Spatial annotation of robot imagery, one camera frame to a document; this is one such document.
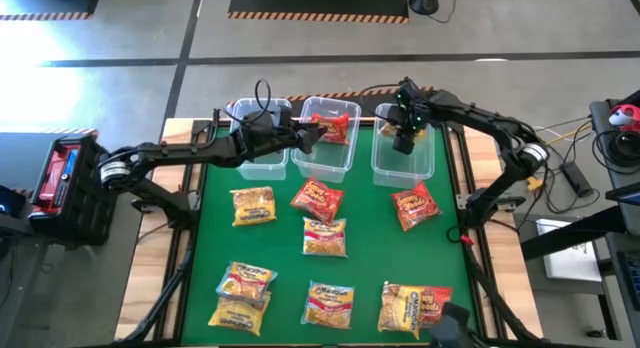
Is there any clear plastic bin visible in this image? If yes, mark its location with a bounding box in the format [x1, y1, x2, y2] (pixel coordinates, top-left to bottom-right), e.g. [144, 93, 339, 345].
[370, 101, 435, 190]
[290, 95, 363, 185]
[228, 96, 294, 182]

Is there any black metal bar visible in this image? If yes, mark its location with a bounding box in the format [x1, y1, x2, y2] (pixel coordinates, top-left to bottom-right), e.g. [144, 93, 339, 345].
[519, 205, 629, 262]

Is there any red spicy noodle packet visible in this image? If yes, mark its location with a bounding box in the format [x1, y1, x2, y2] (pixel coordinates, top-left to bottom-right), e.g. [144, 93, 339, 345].
[421, 285, 455, 330]
[310, 111, 351, 146]
[390, 180, 443, 233]
[290, 176, 346, 226]

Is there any black laptop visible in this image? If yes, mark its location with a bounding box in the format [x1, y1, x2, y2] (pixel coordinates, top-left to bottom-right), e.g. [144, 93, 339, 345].
[604, 181, 640, 208]

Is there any black power strip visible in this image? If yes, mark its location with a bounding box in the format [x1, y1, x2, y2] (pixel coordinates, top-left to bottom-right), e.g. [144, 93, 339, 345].
[558, 160, 596, 199]

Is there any black side desk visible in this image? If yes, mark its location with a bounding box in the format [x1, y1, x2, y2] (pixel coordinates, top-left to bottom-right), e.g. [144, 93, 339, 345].
[588, 89, 640, 348]

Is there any black stand base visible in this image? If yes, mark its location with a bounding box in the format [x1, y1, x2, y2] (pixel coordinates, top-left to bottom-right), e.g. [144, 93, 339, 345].
[408, 0, 440, 16]

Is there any white paper sheet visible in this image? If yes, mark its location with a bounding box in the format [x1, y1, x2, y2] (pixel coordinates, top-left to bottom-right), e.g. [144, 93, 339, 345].
[536, 217, 605, 283]

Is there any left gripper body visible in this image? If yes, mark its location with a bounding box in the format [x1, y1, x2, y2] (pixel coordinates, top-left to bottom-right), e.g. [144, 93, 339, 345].
[239, 107, 302, 158]

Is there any black table frame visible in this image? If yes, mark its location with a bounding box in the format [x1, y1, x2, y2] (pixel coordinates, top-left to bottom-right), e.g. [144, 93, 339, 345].
[114, 116, 551, 348]

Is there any black device blue light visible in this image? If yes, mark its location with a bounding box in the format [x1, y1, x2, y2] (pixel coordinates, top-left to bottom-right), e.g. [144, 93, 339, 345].
[0, 184, 29, 237]

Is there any red black toolbox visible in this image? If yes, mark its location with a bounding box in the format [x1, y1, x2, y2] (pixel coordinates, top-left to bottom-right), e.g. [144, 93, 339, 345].
[28, 135, 121, 247]

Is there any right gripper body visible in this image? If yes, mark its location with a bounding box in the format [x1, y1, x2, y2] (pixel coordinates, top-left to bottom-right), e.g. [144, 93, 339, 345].
[387, 77, 435, 140]

